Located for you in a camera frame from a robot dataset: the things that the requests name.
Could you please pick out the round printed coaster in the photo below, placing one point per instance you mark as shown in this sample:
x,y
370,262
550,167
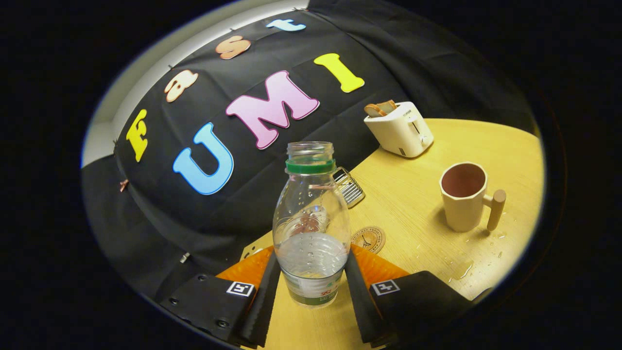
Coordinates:
x,y
371,239

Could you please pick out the clear plastic juice bottle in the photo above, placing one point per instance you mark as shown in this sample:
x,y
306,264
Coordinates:
x,y
311,262

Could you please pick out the black backdrop cloth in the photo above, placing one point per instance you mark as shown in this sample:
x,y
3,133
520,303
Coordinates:
x,y
194,223

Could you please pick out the copper clip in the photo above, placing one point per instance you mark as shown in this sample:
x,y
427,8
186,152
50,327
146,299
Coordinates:
x,y
124,184

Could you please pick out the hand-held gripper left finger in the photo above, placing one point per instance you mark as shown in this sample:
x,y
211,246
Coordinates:
x,y
265,301

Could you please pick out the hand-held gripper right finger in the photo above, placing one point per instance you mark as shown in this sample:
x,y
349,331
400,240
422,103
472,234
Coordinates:
x,y
359,301

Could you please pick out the silver clip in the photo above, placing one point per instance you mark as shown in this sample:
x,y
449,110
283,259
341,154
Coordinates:
x,y
184,257

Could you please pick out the toast bread slice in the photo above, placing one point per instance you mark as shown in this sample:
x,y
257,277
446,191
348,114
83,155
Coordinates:
x,y
389,105
373,111

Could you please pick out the white toaster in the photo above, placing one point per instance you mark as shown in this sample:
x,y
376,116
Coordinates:
x,y
398,133

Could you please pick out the wooden table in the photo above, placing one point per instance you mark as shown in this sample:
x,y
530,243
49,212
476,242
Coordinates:
x,y
413,194

